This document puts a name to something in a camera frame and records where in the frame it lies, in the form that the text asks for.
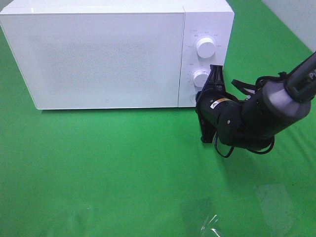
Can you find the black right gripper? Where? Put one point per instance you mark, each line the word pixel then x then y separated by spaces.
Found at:
pixel 214 106

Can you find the white timer knob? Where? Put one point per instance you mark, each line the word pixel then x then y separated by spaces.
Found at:
pixel 200 77

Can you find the round door release button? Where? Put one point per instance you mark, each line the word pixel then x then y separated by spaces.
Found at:
pixel 193 98

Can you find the white microwave door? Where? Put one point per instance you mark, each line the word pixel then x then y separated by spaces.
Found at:
pixel 92 61

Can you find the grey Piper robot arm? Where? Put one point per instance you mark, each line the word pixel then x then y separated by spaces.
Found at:
pixel 273 104

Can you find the white upper power knob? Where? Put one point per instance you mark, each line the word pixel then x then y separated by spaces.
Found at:
pixel 205 47

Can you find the white microwave oven body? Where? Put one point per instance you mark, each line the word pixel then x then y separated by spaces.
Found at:
pixel 202 18

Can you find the clear tape strip front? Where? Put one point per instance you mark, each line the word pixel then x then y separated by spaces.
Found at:
pixel 209 229

